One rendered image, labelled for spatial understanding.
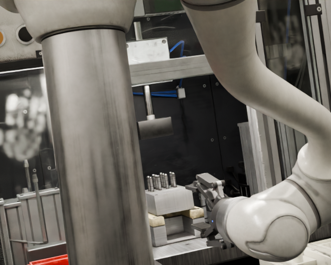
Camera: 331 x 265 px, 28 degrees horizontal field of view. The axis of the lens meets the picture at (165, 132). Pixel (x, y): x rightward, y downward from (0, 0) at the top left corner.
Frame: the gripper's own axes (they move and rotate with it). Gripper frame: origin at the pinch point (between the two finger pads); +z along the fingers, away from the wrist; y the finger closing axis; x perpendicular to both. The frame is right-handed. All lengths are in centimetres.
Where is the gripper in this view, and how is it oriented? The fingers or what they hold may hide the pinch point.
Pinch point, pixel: (198, 206)
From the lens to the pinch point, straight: 144.3
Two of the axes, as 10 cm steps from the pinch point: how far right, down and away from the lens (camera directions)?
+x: -9.4, 1.6, -3.0
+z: -3.0, -0.1, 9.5
